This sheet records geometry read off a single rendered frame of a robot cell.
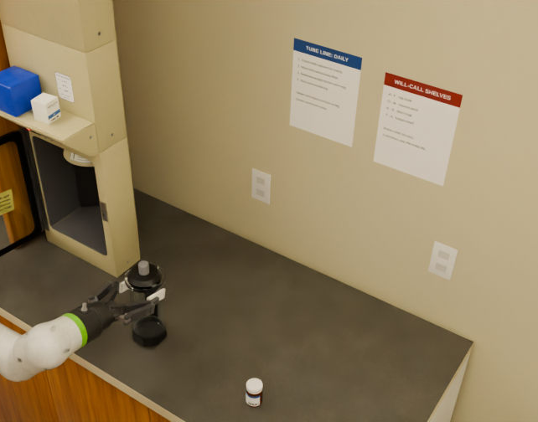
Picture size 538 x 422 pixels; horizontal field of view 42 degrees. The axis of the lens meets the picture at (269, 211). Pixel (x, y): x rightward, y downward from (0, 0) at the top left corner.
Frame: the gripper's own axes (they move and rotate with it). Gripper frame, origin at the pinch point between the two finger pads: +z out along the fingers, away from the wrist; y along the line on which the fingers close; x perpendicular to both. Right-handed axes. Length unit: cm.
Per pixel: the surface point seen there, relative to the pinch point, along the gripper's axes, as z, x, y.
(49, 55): 1, -55, 39
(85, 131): 1.0, -37.8, 25.3
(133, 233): 23.7, 1.6, 25.1
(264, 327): 25.9, 13.6, -25.5
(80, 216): 25, 6, 50
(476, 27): 37, -83, -59
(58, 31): -1, -63, 34
